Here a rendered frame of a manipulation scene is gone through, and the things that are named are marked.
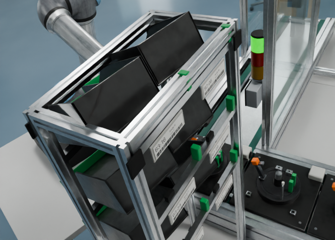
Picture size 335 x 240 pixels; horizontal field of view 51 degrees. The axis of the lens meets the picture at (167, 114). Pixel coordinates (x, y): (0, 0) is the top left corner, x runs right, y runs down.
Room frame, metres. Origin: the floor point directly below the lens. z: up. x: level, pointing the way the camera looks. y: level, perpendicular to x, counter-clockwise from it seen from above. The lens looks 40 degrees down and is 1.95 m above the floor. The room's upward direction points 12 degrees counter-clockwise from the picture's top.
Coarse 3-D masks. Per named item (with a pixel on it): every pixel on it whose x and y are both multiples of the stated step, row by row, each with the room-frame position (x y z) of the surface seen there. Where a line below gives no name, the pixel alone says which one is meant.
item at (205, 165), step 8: (184, 144) 0.63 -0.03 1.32; (200, 144) 0.59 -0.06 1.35; (176, 152) 0.66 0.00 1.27; (184, 152) 0.63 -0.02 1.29; (208, 152) 0.56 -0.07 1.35; (176, 160) 0.65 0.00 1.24; (184, 160) 0.64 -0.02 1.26; (208, 160) 0.55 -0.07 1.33; (176, 168) 0.62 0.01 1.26; (184, 168) 0.52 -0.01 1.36; (200, 168) 0.53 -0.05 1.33; (208, 168) 0.54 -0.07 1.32; (168, 176) 0.50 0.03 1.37; (176, 176) 0.50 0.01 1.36; (200, 176) 0.52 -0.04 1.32; (208, 176) 0.53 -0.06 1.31; (160, 184) 0.52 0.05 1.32; (168, 184) 0.50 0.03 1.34; (200, 184) 0.51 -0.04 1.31
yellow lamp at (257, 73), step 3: (252, 66) 0.92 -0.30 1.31; (252, 69) 0.92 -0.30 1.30; (255, 69) 0.91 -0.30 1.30; (258, 69) 0.91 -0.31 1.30; (261, 69) 0.91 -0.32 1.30; (252, 72) 0.92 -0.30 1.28; (255, 72) 0.91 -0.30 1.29; (258, 72) 0.91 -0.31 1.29; (261, 72) 0.91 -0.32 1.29; (252, 75) 0.92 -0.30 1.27; (255, 75) 0.91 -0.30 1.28; (258, 75) 0.91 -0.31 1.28; (261, 75) 0.91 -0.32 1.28; (255, 78) 0.91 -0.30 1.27; (258, 78) 0.91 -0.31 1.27; (261, 78) 0.91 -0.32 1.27
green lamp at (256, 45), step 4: (252, 40) 0.92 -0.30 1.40; (256, 40) 0.91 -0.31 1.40; (260, 40) 0.91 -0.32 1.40; (252, 44) 0.92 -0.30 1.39; (256, 44) 0.91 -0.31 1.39; (260, 44) 0.91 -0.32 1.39; (252, 48) 0.92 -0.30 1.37; (256, 48) 0.91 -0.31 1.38; (260, 48) 0.91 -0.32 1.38; (256, 52) 0.91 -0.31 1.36; (260, 52) 0.91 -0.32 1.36
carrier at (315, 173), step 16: (272, 160) 0.81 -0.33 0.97; (256, 176) 0.76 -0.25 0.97; (272, 176) 0.73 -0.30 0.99; (288, 176) 0.72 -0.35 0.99; (304, 176) 0.72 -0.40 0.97; (320, 176) 0.69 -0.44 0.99; (256, 192) 0.69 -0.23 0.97; (272, 192) 0.67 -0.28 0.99; (288, 192) 0.66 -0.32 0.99; (304, 192) 0.66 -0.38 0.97; (256, 208) 0.64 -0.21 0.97; (272, 208) 0.62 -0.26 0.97; (288, 208) 0.61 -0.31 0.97; (304, 208) 0.60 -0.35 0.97; (288, 224) 0.56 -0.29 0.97; (304, 224) 0.55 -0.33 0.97
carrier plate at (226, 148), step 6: (198, 138) 1.00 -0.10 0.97; (228, 144) 0.93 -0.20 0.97; (228, 150) 0.90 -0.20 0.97; (228, 156) 0.87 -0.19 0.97; (228, 162) 0.84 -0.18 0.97; (246, 162) 0.83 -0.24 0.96; (210, 180) 0.78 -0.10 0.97; (216, 180) 0.78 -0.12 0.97; (204, 186) 0.76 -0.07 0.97; (210, 186) 0.76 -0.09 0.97; (204, 192) 0.74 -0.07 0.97; (210, 192) 0.73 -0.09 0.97; (228, 192) 0.72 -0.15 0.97
